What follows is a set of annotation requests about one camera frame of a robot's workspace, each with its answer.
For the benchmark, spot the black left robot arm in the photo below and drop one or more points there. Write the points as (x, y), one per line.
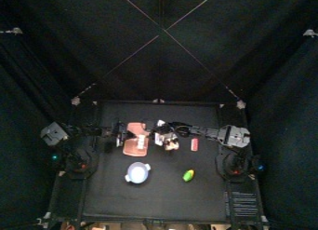
(56, 134)

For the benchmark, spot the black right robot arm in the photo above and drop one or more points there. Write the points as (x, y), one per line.
(234, 136)

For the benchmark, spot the reddish brown cutting board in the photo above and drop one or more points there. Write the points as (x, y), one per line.
(135, 150)

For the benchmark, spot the small red toy piece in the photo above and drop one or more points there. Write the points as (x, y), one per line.
(194, 144)

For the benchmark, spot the green yellow toy food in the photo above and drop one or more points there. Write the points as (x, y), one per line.
(188, 175)

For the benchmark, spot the grey frame corner bracket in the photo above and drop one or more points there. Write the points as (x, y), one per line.
(15, 30)
(309, 32)
(75, 101)
(158, 100)
(44, 219)
(240, 104)
(264, 220)

